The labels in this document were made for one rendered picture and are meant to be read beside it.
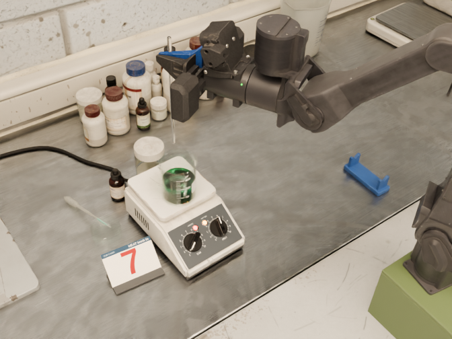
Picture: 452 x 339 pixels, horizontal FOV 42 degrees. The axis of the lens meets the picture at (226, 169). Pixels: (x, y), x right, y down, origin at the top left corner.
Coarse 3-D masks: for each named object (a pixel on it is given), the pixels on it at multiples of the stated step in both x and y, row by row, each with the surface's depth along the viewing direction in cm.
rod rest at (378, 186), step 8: (352, 160) 120; (344, 168) 122; (352, 168) 121; (360, 168) 121; (360, 176) 119; (368, 176) 119; (376, 176) 119; (368, 184) 117; (376, 184) 117; (384, 184) 116; (376, 192) 116; (384, 192) 117
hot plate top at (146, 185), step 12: (156, 168) 107; (132, 180) 105; (144, 180) 105; (156, 180) 105; (204, 180) 105; (144, 192) 103; (156, 192) 103; (204, 192) 103; (156, 204) 101; (168, 204) 101; (192, 204) 101; (156, 216) 99; (168, 216) 99
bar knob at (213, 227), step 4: (216, 220) 102; (220, 220) 101; (212, 224) 102; (216, 224) 102; (220, 224) 101; (224, 224) 103; (212, 228) 102; (216, 228) 102; (220, 228) 101; (224, 228) 101; (212, 232) 101; (216, 232) 102; (220, 232) 101; (224, 232) 101; (220, 236) 102
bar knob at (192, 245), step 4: (196, 232) 99; (188, 236) 100; (192, 236) 100; (196, 236) 99; (184, 240) 99; (188, 240) 99; (192, 240) 98; (196, 240) 98; (200, 240) 100; (184, 244) 99; (188, 244) 99; (192, 244) 98; (196, 244) 100; (200, 244) 100; (188, 248) 99; (192, 248) 98; (196, 248) 99
